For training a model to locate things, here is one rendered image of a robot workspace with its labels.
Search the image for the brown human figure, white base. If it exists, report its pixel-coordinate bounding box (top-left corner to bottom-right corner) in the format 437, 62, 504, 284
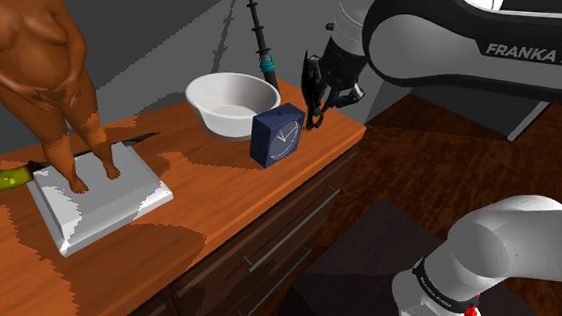
0, 0, 186, 264

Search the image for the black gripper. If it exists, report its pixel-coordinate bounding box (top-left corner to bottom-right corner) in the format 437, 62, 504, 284
297, 33, 369, 135

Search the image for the black rod with teal band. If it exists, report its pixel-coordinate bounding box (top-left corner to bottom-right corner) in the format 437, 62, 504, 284
235, 0, 287, 93

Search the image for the wooden chest of drawers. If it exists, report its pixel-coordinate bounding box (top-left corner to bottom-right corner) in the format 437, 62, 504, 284
0, 60, 371, 316

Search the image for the dark blue square clock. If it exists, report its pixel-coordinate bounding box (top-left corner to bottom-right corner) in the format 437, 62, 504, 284
248, 100, 308, 171

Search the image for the white bowl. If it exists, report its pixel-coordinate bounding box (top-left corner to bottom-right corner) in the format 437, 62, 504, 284
182, 69, 284, 145

